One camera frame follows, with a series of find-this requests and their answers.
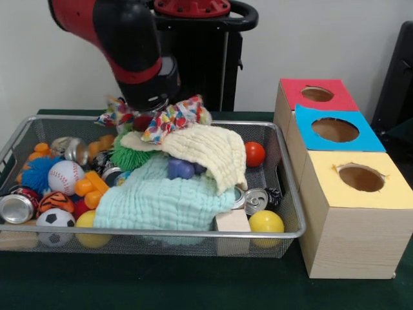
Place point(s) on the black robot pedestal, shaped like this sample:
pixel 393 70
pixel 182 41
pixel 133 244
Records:
pixel 213 58

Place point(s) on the black chair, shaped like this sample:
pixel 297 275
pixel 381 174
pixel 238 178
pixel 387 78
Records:
pixel 397 77

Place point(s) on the colourful polka-dot cloth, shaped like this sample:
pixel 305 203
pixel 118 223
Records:
pixel 115 114
pixel 174 117

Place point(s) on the yellow smiley ball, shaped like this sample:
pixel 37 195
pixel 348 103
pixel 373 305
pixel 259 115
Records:
pixel 266 222

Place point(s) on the black and white soccer ball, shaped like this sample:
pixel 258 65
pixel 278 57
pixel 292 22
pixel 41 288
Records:
pixel 56 219

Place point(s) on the black soda can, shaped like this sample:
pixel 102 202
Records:
pixel 256 201

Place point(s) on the crushed silver can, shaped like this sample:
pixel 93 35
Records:
pixel 72 150

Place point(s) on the pale yellow muslin cloth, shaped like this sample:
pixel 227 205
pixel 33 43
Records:
pixel 206 152

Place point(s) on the wooden box with three holes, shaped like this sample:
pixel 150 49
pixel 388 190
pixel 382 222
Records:
pixel 352 226

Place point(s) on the mint green muslin cloth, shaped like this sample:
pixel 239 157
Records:
pixel 155 200

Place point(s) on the red ball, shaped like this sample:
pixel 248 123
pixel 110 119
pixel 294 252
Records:
pixel 255 154

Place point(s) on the white baseball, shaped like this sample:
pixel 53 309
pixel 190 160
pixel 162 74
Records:
pixel 66 177

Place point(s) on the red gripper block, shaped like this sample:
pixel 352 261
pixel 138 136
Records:
pixel 142 123

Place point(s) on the small wooden cube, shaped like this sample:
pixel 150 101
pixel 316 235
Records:
pixel 231 221

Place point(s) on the clear mesh bin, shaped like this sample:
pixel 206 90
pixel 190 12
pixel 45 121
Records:
pixel 277 139

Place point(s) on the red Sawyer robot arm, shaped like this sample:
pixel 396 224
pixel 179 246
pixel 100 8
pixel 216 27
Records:
pixel 129 45

